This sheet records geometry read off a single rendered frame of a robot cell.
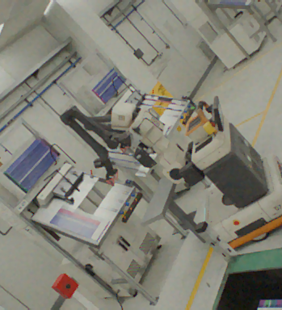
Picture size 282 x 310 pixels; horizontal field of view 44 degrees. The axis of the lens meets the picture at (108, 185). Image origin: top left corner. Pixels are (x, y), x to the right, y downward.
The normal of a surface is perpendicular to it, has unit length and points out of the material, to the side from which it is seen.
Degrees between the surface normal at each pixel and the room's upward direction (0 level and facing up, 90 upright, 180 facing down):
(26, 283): 90
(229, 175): 90
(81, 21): 90
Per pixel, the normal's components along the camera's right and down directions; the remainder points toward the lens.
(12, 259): 0.52, -0.29
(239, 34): -0.48, 0.68
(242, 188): -0.25, 0.53
